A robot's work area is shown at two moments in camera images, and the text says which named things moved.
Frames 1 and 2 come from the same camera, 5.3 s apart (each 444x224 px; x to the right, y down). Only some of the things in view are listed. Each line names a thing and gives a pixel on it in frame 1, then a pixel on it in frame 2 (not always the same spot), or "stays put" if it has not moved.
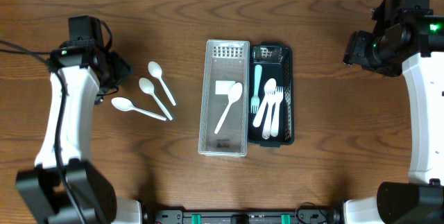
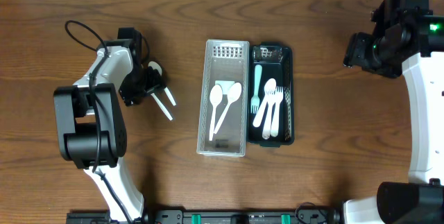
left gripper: x=120 y=70 to x=152 y=84
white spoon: x=270 y=88 stays put
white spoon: x=155 y=70 stays put
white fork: x=278 y=94 stays put
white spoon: x=124 y=105 to x=216 y=94
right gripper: x=359 y=52 stays put
